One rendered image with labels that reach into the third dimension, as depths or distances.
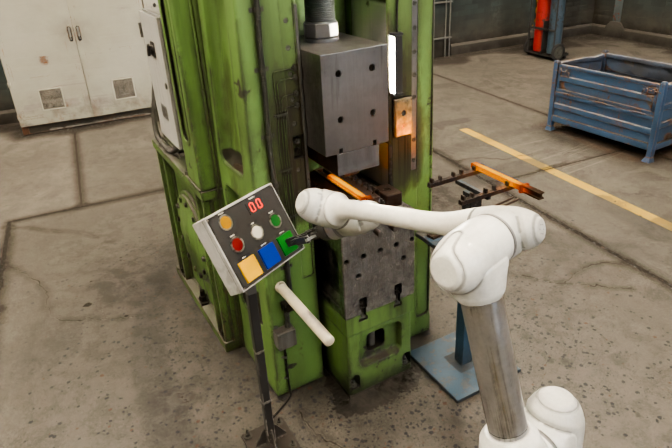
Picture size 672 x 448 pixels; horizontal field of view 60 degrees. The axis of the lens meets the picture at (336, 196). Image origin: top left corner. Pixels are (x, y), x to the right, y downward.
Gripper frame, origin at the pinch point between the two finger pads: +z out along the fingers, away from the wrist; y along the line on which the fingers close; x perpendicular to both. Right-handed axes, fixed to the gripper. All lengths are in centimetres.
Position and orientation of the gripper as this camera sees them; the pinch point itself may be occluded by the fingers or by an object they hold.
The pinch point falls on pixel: (293, 240)
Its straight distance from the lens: 210.6
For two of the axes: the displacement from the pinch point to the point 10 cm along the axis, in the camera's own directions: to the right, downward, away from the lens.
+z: -6.8, 2.7, 6.8
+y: 5.7, -3.8, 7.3
